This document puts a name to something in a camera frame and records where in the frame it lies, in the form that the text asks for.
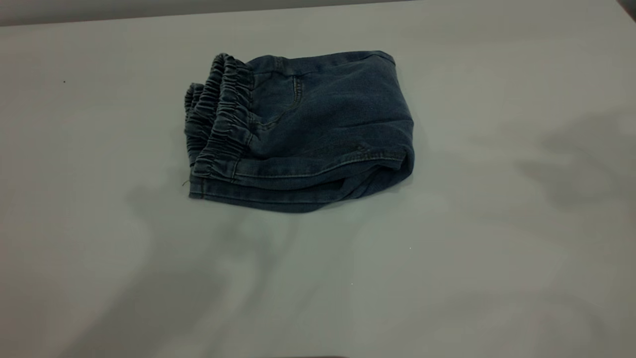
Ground blue denim shorts with print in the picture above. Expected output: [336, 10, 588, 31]
[184, 50, 415, 214]

